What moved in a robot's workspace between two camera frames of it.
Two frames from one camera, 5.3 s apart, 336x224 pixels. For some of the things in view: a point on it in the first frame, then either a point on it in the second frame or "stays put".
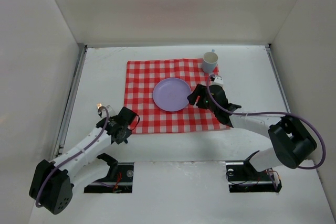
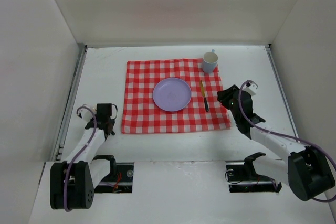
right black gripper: x=201 y=95 to x=226 y=98
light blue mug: x=209 y=61 stays put
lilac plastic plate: x=170 y=94 stays put
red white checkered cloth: x=143 y=76 stays put
